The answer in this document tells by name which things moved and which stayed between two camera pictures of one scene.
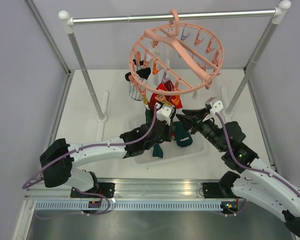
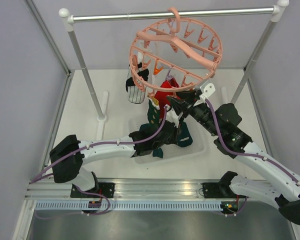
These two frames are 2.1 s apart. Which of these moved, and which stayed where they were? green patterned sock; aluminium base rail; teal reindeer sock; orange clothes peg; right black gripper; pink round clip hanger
Moved: green patterned sock; right black gripper
Stayed: orange clothes peg; pink round clip hanger; teal reindeer sock; aluminium base rail
